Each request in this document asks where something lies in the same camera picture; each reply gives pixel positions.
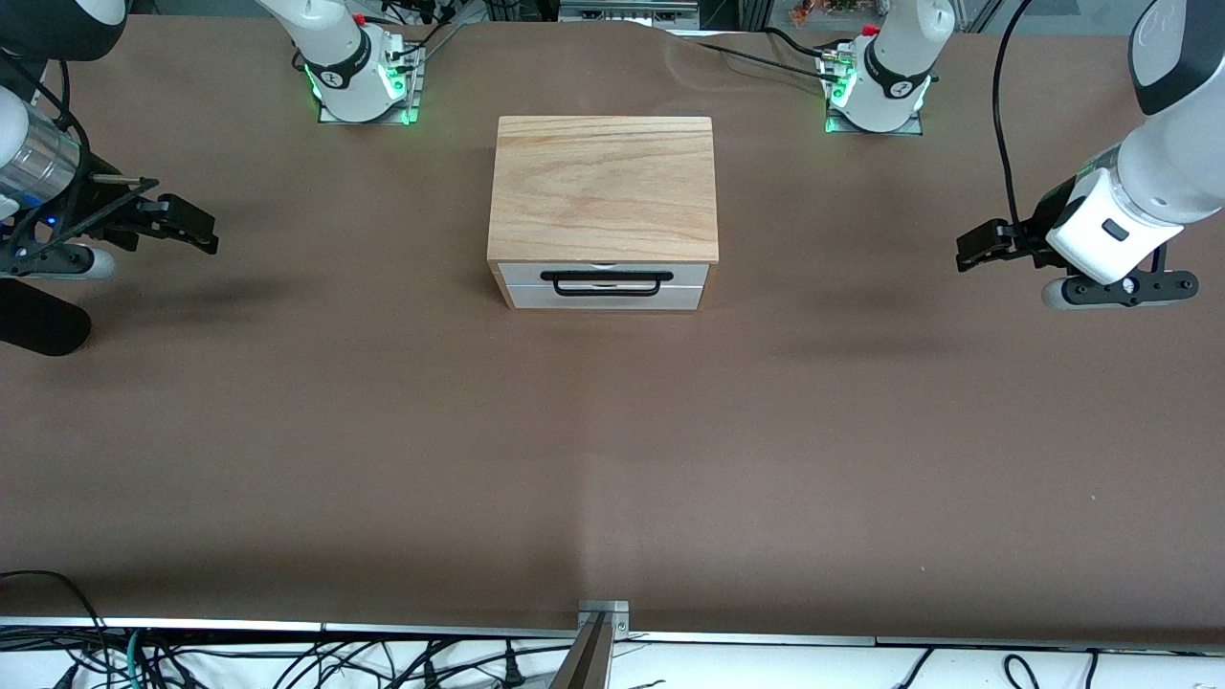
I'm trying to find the white-fronted wooden drawer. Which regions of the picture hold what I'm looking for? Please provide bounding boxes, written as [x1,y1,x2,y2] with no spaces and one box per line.
[499,262,712,288]

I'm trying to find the black drawer handle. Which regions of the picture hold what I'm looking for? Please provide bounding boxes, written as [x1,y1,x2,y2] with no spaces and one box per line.
[540,270,674,299]

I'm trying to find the wooden drawer cabinet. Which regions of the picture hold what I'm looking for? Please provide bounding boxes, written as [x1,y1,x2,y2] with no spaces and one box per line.
[486,116,721,313]

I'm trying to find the black oval object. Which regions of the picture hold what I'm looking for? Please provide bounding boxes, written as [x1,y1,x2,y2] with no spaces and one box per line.
[0,278,93,358]

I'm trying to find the grey metal box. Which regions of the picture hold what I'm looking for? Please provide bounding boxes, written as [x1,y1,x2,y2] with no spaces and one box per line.
[558,0,701,28]

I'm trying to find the brown table cover sheet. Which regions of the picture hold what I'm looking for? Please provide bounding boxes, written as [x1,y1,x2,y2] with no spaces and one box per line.
[0,13,1225,644]

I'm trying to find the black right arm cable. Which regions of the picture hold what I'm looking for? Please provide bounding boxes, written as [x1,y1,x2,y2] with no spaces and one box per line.
[0,48,95,252]

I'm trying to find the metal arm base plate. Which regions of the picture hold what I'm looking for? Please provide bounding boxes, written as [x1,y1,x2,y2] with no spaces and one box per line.
[317,43,423,126]
[824,48,925,136]

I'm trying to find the black cable on table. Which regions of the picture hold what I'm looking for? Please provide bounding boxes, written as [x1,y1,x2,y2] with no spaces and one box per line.
[660,27,835,79]

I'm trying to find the white drawer without handle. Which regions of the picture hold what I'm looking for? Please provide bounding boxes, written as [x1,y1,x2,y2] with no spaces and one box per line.
[504,285,708,311]

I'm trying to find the black looped floor cable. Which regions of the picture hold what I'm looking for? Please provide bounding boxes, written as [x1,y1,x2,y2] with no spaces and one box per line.
[0,570,111,661]

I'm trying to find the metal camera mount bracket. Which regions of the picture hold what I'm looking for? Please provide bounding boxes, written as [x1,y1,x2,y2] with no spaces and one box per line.
[547,600,632,689]

